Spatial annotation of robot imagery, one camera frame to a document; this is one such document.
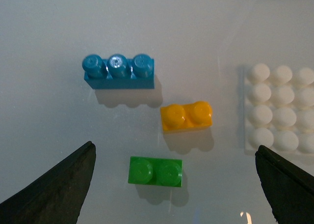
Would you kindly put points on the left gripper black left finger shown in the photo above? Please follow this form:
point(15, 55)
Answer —
point(57, 196)

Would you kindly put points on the yellow two-stud block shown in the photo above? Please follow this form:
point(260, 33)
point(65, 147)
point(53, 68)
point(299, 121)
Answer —
point(194, 116)

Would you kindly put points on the white studded base plate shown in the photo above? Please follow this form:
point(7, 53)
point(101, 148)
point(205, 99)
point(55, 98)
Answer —
point(279, 109)

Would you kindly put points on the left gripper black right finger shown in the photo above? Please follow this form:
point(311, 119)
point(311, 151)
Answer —
point(288, 189)

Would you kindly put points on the blue three-stud block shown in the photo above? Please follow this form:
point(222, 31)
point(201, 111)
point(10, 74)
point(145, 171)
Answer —
point(119, 72)

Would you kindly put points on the green two-stud block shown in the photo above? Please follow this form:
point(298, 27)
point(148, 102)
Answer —
point(155, 171)

